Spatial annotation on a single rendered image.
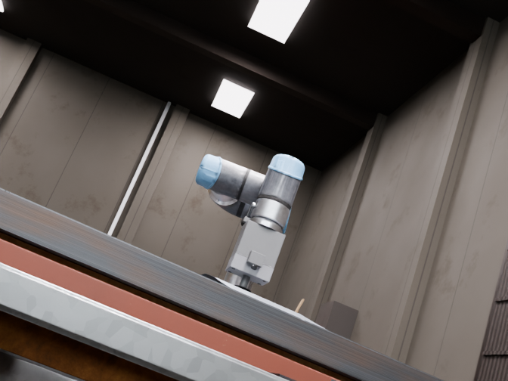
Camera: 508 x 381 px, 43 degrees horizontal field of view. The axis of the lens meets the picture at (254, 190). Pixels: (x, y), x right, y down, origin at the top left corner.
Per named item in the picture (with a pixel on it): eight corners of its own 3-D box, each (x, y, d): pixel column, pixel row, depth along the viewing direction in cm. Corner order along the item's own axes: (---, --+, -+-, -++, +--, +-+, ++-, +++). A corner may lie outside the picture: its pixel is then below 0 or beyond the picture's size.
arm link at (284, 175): (303, 173, 145) (310, 160, 137) (286, 218, 141) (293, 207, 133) (270, 160, 145) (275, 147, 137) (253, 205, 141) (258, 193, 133)
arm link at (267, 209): (294, 209, 134) (258, 193, 133) (286, 229, 132) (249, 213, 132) (284, 216, 141) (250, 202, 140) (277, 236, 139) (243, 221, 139)
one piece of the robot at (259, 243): (255, 199, 130) (225, 274, 125) (295, 215, 131) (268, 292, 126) (245, 209, 139) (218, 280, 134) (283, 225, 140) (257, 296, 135)
